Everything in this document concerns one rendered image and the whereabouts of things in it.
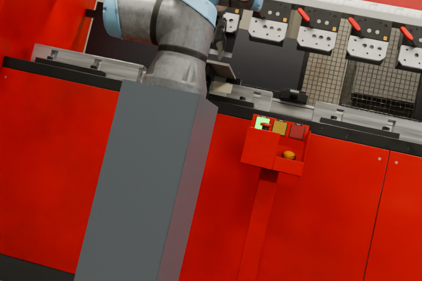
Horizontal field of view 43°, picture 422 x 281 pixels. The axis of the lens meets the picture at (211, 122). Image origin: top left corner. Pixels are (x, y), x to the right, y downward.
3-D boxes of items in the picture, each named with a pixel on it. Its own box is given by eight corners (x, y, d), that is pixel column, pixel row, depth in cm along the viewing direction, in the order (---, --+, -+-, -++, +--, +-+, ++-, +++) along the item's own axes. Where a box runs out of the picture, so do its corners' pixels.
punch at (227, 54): (207, 53, 223) (213, 31, 223) (208, 53, 225) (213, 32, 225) (230, 57, 221) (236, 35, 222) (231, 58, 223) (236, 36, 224)
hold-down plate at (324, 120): (319, 124, 206) (321, 116, 206) (318, 125, 211) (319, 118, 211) (398, 141, 201) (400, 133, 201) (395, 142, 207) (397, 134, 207)
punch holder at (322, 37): (296, 44, 214) (304, 5, 216) (295, 49, 223) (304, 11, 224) (333, 51, 212) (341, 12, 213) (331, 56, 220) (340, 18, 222)
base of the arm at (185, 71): (195, 93, 114) (205, 49, 114) (130, 81, 118) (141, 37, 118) (211, 105, 128) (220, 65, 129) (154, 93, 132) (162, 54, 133)
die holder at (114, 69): (29, 64, 231) (34, 42, 232) (35, 66, 237) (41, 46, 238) (138, 87, 223) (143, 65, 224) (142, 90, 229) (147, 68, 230)
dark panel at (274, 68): (77, 80, 283) (97, 1, 286) (78, 81, 285) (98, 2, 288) (287, 125, 266) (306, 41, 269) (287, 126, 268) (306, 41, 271)
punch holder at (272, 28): (247, 35, 218) (255, -4, 219) (248, 40, 226) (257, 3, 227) (283, 42, 215) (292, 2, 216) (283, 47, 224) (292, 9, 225)
